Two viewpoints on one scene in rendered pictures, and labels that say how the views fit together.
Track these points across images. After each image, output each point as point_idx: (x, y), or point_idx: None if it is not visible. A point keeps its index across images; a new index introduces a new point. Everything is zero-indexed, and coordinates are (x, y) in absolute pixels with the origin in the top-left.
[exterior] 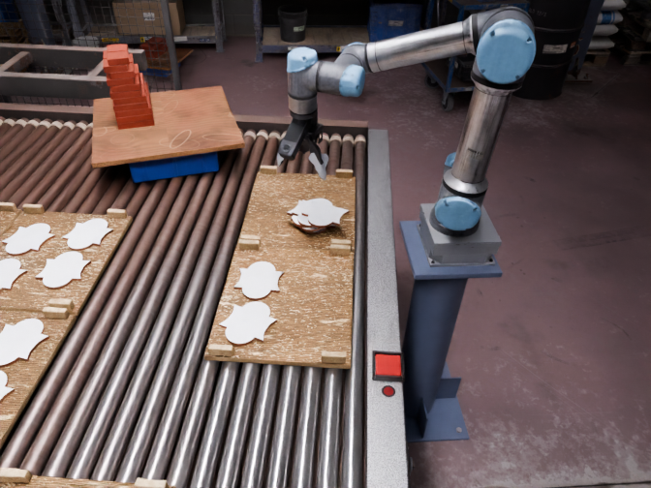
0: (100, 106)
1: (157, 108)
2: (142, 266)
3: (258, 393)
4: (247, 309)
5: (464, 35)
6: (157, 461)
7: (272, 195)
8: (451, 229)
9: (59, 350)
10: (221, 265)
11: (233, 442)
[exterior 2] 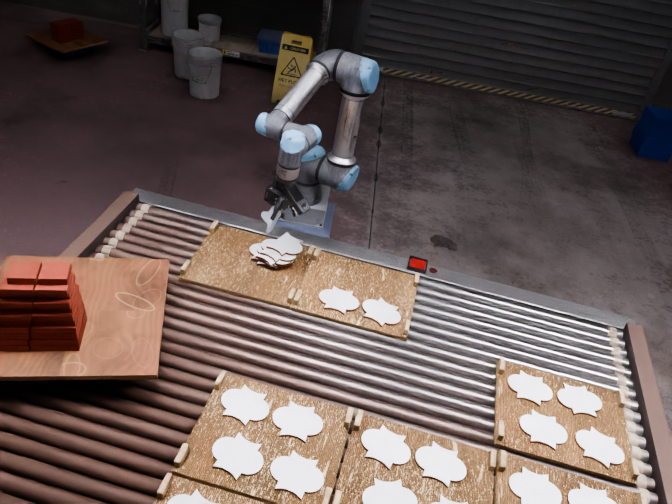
0: None
1: None
2: None
3: (430, 323)
4: (369, 309)
5: (322, 76)
6: (479, 369)
7: (224, 274)
8: (320, 197)
9: None
10: (308, 322)
11: (466, 335)
